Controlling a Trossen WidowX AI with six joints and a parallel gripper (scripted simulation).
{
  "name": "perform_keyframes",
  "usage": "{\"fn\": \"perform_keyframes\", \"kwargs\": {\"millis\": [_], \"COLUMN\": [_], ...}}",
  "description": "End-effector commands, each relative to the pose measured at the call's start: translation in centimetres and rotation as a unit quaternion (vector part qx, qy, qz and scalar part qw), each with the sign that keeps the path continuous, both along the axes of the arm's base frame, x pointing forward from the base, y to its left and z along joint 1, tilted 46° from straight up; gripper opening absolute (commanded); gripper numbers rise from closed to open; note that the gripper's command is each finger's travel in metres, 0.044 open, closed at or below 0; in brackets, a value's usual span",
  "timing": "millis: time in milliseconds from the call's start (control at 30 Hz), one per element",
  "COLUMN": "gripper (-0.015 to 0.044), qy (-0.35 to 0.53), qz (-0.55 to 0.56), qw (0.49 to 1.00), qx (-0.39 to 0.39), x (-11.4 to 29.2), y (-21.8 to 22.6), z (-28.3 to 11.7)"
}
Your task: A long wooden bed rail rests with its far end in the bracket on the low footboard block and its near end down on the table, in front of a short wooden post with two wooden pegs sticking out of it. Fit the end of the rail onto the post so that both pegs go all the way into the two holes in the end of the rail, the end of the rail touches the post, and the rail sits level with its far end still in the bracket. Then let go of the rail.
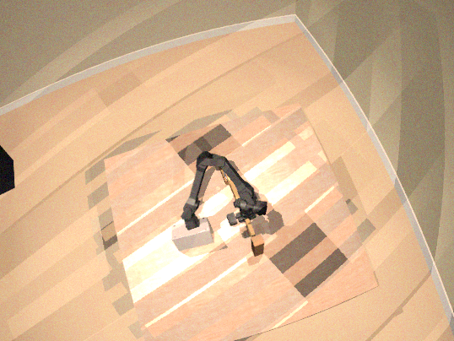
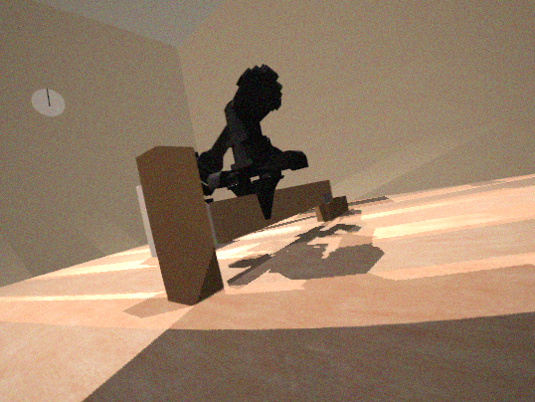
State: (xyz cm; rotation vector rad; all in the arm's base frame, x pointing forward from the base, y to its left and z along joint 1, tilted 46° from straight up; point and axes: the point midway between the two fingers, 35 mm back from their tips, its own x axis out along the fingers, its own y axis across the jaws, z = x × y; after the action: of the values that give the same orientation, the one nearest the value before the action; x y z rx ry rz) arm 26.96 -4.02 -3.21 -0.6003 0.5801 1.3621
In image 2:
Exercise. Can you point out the long brown wooden rail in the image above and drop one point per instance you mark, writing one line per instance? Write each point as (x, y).
(237, 217)

